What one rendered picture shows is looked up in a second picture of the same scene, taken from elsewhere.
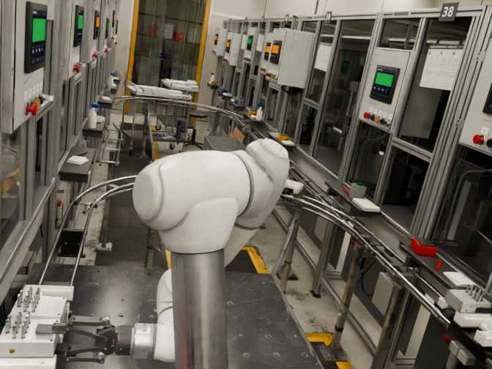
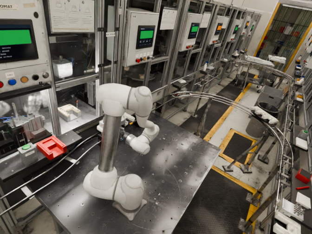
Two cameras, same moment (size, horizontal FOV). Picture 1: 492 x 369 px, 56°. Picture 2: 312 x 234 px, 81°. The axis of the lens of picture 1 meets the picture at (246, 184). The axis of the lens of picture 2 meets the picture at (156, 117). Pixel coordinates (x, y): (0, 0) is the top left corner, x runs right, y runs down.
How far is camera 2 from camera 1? 0.84 m
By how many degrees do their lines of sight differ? 43
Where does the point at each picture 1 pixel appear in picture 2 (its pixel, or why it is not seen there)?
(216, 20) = not seen: outside the picture
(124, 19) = (263, 23)
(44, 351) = not seen: hidden behind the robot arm
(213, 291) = (108, 127)
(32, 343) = not seen: hidden behind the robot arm
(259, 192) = (131, 103)
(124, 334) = (125, 135)
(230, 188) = (117, 98)
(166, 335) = (134, 141)
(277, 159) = (139, 94)
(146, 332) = (130, 137)
